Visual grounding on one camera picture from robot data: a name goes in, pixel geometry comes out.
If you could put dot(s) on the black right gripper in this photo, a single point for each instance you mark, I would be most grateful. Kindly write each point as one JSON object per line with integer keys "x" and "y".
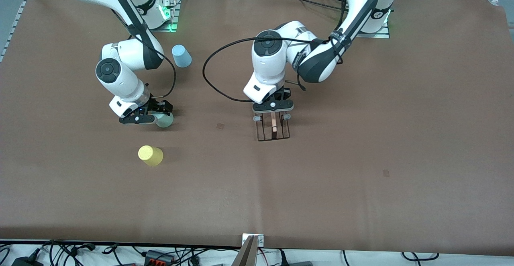
{"x": 154, "y": 105}

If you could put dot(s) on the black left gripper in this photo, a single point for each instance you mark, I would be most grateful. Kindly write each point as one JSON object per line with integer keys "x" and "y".
{"x": 282, "y": 95}

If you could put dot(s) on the mint green plastic cup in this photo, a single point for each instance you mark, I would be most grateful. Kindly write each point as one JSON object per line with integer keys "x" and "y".
{"x": 165, "y": 121}

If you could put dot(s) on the yellow plastic cup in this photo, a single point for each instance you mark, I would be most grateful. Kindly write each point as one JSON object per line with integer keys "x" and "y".
{"x": 150, "y": 155}

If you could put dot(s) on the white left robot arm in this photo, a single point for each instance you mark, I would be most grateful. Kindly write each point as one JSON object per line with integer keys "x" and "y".
{"x": 273, "y": 65}

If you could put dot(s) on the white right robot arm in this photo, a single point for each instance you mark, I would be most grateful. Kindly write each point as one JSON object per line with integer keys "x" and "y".
{"x": 124, "y": 53}

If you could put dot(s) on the light blue plastic cup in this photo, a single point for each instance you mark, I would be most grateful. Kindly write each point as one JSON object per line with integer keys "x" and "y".
{"x": 181, "y": 57}

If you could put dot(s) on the brown table cover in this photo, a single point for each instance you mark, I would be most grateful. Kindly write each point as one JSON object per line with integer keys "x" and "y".
{"x": 257, "y": 185}

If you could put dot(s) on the grey orange connector box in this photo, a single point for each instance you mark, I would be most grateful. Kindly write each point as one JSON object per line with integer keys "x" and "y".
{"x": 158, "y": 257}

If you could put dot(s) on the black power adapter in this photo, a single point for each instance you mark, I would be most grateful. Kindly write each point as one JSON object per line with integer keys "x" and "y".
{"x": 26, "y": 262}

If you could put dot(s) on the aluminium camera mount profile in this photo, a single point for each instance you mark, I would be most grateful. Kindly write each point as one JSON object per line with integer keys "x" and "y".
{"x": 247, "y": 254}

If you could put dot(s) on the perforated metal edge rail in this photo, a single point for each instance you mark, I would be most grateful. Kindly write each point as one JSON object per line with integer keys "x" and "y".
{"x": 14, "y": 25}

